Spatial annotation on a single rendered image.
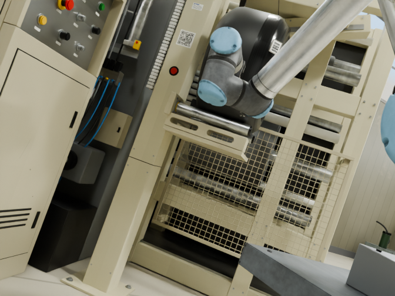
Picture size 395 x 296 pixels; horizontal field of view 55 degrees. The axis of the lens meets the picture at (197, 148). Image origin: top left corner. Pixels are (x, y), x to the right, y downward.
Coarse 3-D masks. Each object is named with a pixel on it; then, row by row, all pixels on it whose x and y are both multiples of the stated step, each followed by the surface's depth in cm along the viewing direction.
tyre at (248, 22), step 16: (224, 16) 162; (240, 16) 158; (256, 16) 158; (272, 16) 160; (240, 32) 153; (256, 32) 153; (272, 32) 153; (288, 32) 163; (208, 48) 157; (256, 48) 150; (256, 64) 150; (224, 112) 162; (224, 128) 175; (256, 128) 173
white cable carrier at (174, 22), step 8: (184, 0) 183; (176, 8) 181; (176, 16) 180; (176, 24) 180; (168, 32) 180; (168, 40) 179; (160, 48) 180; (168, 48) 184; (160, 56) 181; (160, 64) 179; (152, 72) 179; (152, 80) 179; (152, 88) 179
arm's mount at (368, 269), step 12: (360, 252) 60; (372, 252) 58; (384, 252) 63; (360, 264) 59; (372, 264) 58; (384, 264) 56; (348, 276) 60; (360, 276) 59; (372, 276) 57; (384, 276) 55; (360, 288) 58; (372, 288) 56; (384, 288) 55
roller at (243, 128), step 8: (184, 104) 167; (184, 112) 166; (192, 112) 164; (200, 112) 164; (208, 112) 164; (208, 120) 163; (216, 120) 162; (224, 120) 161; (232, 120) 161; (232, 128) 161; (240, 128) 160; (248, 128) 159
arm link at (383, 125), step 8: (384, 0) 61; (392, 0) 59; (384, 8) 61; (392, 8) 59; (384, 16) 61; (392, 16) 58; (392, 24) 58; (392, 32) 58; (392, 40) 58; (392, 96) 48; (392, 104) 48; (384, 112) 49; (392, 112) 48; (384, 120) 48; (392, 120) 47; (384, 128) 48; (392, 128) 47; (384, 136) 48; (392, 136) 47; (384, 144) 48; (392, 144) 47; (392, 152) 46; (392, 160) 47
